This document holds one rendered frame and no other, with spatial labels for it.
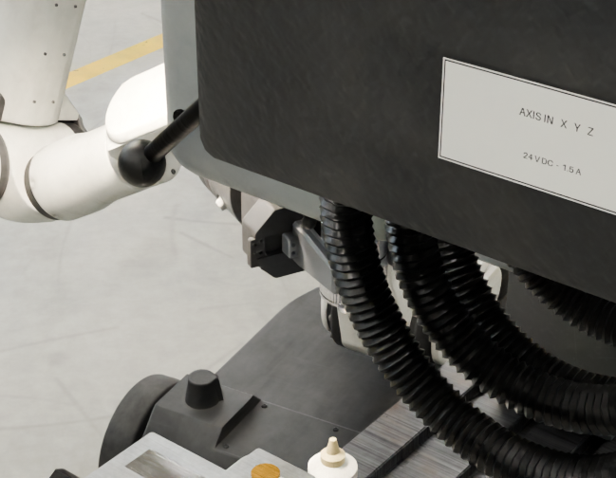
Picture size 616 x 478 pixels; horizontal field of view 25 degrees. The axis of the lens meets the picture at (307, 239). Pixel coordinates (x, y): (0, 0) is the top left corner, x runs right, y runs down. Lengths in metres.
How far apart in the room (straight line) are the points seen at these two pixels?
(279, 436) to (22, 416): 1.16
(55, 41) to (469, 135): 0.92
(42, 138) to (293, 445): 0.69
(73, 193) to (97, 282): 2.12
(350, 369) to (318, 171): 1.59
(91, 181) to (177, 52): 0.38
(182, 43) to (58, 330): 2.36
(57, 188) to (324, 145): 0.83
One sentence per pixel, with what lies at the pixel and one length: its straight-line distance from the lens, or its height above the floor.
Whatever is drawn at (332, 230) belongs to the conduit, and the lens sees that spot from 0.56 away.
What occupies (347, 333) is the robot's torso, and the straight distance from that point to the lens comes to 1.90.
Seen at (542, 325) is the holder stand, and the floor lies 1.02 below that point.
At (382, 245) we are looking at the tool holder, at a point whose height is 1.25.
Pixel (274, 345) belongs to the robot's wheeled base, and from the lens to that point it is 2.05.
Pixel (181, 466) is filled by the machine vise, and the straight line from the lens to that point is 1.15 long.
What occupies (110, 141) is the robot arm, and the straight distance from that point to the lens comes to 1.14.
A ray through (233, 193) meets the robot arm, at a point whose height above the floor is 1.24.
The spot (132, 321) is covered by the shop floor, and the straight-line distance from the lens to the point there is 3.18.
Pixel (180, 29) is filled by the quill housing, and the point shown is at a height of 1.42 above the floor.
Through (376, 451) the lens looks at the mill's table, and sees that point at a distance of 1.28.
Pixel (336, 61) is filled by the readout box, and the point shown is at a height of 1.56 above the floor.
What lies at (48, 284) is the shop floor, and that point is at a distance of 3.34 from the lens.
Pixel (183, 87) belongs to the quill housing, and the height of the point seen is 1.38.
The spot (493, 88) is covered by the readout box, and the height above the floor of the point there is 1.57.
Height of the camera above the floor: 1.72
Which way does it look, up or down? 30 degrees down
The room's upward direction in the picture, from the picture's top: straight up
